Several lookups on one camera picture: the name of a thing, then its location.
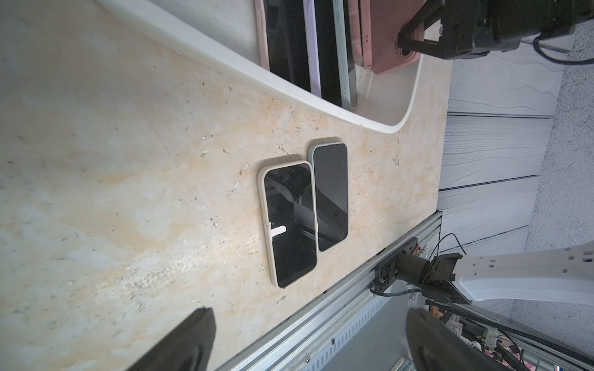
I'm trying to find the black phone in box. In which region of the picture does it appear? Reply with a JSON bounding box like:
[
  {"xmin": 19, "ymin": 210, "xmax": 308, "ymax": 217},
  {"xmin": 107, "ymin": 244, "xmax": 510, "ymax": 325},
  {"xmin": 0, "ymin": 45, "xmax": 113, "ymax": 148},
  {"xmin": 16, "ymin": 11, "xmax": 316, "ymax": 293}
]
[{"xmin": 254, "ymin": 0, "xmax": 311, "ymax": 92}]

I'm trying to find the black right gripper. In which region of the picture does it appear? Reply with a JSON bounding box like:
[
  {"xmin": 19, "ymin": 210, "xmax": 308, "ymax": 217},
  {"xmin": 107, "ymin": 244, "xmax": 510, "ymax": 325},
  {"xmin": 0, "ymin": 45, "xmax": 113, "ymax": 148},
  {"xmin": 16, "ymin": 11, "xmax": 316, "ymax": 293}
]
[{"xmin": 396, "ymin": 0, "xmax": 593, "ymax": 60}]

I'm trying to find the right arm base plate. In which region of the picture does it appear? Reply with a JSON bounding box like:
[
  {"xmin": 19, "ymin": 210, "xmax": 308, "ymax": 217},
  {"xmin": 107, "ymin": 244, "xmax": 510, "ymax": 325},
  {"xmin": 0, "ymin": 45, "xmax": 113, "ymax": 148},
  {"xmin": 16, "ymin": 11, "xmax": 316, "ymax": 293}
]
[{"xmin": 371, "ymin": 237, "xmax": 419, "ymax": 294}]

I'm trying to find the black phone cream case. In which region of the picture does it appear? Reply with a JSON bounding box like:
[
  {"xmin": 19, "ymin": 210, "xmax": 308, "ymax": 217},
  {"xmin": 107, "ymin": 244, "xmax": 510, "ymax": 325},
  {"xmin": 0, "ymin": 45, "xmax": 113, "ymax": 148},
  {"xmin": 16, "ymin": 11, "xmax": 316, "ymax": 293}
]
[{"xmin": 258, "ymin": 160, "xmax": 319, "ymax": 289}]

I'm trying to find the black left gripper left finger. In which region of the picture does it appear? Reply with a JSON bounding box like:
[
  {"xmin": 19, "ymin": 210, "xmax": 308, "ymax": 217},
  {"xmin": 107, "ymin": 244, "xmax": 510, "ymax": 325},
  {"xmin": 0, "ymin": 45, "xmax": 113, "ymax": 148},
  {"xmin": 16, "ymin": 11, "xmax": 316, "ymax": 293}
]
[{"xmin": 128, "ymin": 308, "xmax": 217, "ymax": 371}]

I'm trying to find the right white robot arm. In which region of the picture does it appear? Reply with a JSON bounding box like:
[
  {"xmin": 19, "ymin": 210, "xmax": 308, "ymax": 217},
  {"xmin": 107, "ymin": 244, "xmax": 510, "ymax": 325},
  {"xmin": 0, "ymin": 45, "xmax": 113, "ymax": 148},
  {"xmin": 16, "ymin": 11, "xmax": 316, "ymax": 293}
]
[{"xmin": 371, "ymin": 1, "xmax": 593, "ymax": 305}]

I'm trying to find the black phone lilac case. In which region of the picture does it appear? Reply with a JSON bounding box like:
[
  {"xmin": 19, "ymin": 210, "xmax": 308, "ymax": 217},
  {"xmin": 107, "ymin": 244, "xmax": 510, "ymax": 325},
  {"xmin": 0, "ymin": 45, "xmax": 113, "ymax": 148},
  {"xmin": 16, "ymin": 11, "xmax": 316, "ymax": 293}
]
[{"xmin": 303, "ymin": 0, "xmax": 342, "ymax": 107}]

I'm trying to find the black phone green case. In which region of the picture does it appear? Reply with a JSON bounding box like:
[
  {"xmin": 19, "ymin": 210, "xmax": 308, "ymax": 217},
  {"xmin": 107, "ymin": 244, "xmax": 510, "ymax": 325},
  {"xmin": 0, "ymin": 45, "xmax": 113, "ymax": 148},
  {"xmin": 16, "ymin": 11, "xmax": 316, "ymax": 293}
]
[{"xmin": 307, "ymin": 142, "xmax": 349, "ymax": 252}]

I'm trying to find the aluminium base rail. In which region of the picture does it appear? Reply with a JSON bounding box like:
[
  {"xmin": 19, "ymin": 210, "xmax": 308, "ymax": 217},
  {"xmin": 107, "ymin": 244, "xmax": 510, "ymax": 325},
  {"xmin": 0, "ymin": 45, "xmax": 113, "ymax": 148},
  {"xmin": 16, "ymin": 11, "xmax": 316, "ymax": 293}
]
[{"xmin": 219, "ymin": 211, "xmax": 442, "ymax": 370}]

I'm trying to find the black phone pink case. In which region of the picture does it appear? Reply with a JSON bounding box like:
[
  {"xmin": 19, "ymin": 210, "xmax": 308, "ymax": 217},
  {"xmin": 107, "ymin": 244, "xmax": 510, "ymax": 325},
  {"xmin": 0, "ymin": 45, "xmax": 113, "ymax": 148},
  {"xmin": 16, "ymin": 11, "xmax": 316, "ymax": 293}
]
[{"xmin": 360, "ymin": 0, "xmax": 424, "ymax": 74}]

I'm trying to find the white plastic storage box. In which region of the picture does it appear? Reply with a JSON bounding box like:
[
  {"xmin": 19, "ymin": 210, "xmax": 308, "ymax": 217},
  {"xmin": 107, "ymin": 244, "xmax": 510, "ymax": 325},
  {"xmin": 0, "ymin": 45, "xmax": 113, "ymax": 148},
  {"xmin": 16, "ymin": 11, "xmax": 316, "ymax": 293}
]
[{"xmin": 101, "ymin": 1, "xmax": 423, "ymax": 134}]

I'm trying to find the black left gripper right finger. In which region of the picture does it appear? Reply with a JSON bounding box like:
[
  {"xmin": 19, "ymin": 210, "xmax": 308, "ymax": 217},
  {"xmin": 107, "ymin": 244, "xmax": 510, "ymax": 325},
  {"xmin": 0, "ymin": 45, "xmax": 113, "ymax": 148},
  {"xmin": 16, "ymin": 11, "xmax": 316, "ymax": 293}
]
[{"xmin": 406, "ymin": 309, "xmax": 501, "ymax": 371}]

